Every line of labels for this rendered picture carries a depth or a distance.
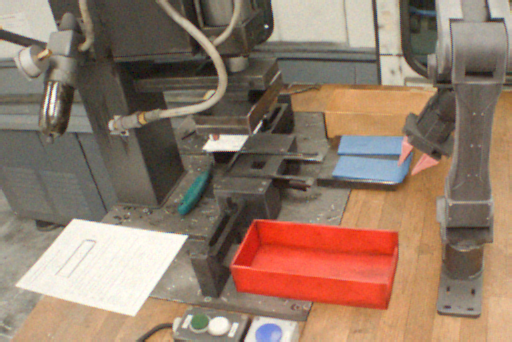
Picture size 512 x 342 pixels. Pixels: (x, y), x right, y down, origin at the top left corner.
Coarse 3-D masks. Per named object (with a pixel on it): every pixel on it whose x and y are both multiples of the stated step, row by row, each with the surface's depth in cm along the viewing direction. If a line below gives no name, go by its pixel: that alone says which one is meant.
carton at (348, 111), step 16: (336, 96) 129; (352, 96) 128; (368, 96) 126; (384, 96) 125; (400, 96) 124; (416, 96) 123; (336, 112) 119; (352, 112) 118; (368, 112) 129; (384, 112) 128; (400, 112) 127; (416, 112) 125; (336, 128) 121; (352, 128) 120; (368, 128) 119; (384, 128) 118; (400, 128) 116
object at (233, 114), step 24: (144, 72) 98; (168, 72) 99; (192, 72) 97; (216, 72) 92; (240, 72) 90; (264, 72) 89; (240, 96) 90; (264, 96) 92; (216, 120) 88; (240, 120) 86
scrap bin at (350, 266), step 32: (256, 224) 94; (288, 224) 92; (320, 224) 90; (256, 256) 95; (288, 256) 94; (320, 256) 92; (352, 256) 91; (384, 256) 90; (256, 288) 87; (288, 288) 85; (320, 288) 82; (352, 288) 81; (384, 288) 79
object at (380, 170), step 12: (348, 156) 112; (408, 156) 107; (336, 168) 109; (348, 168) 109; (372, 168) 108; (384, 168) 107; (396, 168) 107; (408, 168) 102; (372, 180) 105; (384, 180) 104; (396, 180) 104
